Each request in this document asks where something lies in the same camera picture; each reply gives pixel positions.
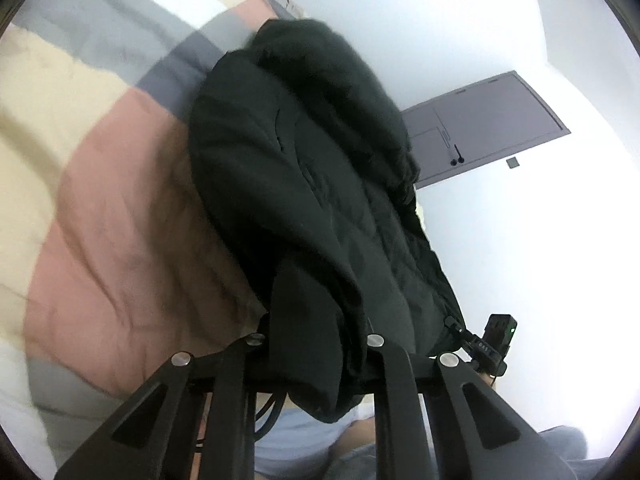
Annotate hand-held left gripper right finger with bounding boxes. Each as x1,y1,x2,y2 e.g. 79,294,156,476
366,334,588,480

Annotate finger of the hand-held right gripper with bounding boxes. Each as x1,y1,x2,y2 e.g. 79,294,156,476
444,316,476,347

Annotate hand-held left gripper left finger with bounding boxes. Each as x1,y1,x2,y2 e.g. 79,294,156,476
52,332,273,480

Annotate black puffer jacket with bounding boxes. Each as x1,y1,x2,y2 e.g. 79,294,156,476
189,18,466,425

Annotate person's light blue jeans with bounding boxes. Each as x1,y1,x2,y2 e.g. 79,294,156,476
255,400,588,480

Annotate grey door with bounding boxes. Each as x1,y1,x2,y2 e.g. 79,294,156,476
401,71,572,190

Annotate checkered bed blanket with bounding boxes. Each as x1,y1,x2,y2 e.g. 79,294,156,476
0,0,428,466

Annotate black cable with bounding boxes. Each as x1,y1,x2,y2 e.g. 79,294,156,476
255,390,290,436

